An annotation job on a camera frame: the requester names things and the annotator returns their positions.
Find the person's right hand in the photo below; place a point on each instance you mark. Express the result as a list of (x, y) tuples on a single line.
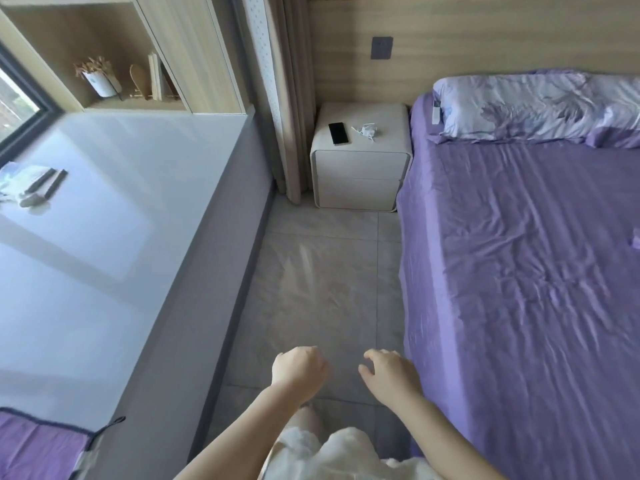
[(395, 378)]

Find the person's left hand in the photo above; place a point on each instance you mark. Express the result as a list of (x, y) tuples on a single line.
[(299, 373)]

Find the person's right thumb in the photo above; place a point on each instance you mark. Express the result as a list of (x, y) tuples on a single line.
[(365, 369)]

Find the person's left fingers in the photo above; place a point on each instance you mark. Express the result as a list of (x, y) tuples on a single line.
[(302, 351)]

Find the person's right forearm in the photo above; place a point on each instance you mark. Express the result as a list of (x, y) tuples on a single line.
[(442, 439)]

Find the person's left forearm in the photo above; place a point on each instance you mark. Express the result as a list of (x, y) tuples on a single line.
[(240, 439)]

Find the person's leg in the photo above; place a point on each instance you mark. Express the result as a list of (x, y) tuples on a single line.
[(305, 420)]

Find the white dress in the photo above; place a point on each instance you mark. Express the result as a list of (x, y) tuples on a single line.
[(330, 457)]

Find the bed with purple sheet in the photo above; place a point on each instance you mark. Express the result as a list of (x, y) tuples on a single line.
[(520, 294)]

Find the white rounded nightstand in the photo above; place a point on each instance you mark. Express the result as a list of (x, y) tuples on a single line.
[(361, 164)]

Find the white window bench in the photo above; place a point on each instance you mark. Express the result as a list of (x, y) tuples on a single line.
[(115, 254)]

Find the black smartphone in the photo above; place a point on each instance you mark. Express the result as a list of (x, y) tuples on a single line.
[(338, 133)]

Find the beige curtain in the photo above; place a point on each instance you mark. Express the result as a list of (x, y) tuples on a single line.
[(282, 89)]

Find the white fabric tag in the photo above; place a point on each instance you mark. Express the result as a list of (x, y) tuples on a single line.
[(436, 110)]

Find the purple cushion with dark trim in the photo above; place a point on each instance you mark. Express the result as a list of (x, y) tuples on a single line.
[(42, 447)]

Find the dark slim stick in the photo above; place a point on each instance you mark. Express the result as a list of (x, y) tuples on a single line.
[(56, 184), (41, 179)]

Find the floral lilac pillow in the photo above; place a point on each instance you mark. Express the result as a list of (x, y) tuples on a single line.
[(520, 107)]

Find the leaning books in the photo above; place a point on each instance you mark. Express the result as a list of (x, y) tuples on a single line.
[(159, 77)]

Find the wooden oval ornament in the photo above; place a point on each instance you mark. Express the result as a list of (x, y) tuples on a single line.
[(139, 80)]

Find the white cup with wooden sticks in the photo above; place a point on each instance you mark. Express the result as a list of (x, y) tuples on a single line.
[(100, 77)]

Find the wooden headboard panel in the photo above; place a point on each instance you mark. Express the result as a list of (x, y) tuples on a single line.
[(475, 39)]

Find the grey wall socket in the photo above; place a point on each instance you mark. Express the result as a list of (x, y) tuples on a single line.
[(382, 47)]

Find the wooden wall shelf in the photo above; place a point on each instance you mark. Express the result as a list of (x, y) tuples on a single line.
[(125, 49)]

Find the dark window frame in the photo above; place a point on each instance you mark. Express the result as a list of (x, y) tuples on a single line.
[(27, 94)]

